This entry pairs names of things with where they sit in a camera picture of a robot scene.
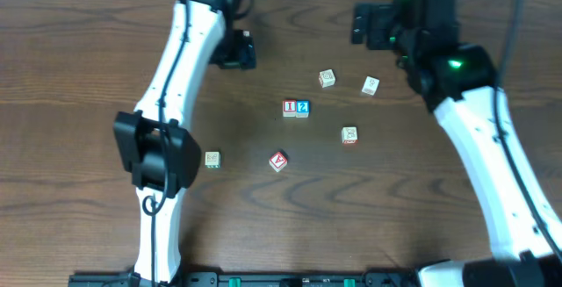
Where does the cream picture block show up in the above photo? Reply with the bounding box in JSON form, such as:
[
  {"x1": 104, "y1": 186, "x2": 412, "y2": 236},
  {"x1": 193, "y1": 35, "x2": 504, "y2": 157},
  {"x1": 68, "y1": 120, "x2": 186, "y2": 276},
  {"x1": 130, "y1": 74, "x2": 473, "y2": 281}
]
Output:
[{"x1": 361, "y1": 76, "x2": 379, "y2": 96}]

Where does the snail picture block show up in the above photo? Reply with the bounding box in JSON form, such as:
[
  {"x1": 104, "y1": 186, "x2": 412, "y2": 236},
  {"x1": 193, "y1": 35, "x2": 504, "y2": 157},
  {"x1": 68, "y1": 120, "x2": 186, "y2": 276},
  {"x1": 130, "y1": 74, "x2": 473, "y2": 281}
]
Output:
[{"x1": 319, "y1": 69, "x2": 335, "y2": 88}]

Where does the red letter I block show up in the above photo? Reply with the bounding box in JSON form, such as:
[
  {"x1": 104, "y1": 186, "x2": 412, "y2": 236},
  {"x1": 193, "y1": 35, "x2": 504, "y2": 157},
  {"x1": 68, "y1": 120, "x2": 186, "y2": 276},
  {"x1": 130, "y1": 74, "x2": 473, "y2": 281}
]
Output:
[{"x1": 282, "y1": 100, "x2": 297, "y2": 118}]

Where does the blue number 2 block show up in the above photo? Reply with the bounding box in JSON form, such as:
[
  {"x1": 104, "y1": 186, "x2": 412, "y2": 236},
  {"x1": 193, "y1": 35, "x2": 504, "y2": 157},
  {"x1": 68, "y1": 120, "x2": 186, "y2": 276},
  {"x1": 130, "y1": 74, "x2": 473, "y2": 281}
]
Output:
[{"x1": 296, "y1": 100, "x2": 310, "y2": 118}]

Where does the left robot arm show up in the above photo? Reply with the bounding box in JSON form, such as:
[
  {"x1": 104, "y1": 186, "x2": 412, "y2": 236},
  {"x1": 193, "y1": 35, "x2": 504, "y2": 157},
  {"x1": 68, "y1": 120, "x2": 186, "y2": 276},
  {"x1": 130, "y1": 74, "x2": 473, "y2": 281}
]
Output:
[{"x1": 108, "y1": 0, "x2": 256, "y2": 286}]

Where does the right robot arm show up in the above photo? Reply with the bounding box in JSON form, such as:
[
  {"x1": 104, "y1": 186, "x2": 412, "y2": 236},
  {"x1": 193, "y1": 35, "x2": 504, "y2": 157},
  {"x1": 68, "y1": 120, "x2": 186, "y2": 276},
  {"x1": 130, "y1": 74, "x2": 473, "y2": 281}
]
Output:
[{"x1": 351, "y1": 0, "x2": 561, "y2": 286}]

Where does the green edged picture block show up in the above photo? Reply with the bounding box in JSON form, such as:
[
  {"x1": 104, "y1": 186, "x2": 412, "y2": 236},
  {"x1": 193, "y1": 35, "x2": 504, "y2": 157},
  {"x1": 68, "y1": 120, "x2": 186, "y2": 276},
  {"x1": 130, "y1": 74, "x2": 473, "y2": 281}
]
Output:
[{"x1": 205, "y1": 151, "x2": 221, "y2": 169}]

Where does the red edged picture block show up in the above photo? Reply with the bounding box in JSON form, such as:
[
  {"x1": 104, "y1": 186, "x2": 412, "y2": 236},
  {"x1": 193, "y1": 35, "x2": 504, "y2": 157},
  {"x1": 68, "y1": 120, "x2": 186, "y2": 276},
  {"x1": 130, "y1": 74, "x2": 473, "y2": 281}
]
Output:
[{"x1": 341, "y1": 126, "x2": 358, "y2": 144}]

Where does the red letter A block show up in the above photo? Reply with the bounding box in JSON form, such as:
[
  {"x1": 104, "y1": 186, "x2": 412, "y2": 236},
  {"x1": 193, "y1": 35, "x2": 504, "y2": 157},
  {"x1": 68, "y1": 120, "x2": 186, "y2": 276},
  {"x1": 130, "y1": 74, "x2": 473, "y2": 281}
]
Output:
[{"x1": 269, "y1": 152, "x2": 288, "y2": 172}]

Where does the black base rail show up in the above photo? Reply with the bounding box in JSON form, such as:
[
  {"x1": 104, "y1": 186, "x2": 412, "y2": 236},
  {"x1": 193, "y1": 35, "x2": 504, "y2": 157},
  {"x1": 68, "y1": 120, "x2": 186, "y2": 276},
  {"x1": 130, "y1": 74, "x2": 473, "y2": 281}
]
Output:
[{"x1": 68, "y1": 271, "x2": 420, "y2": 287}]

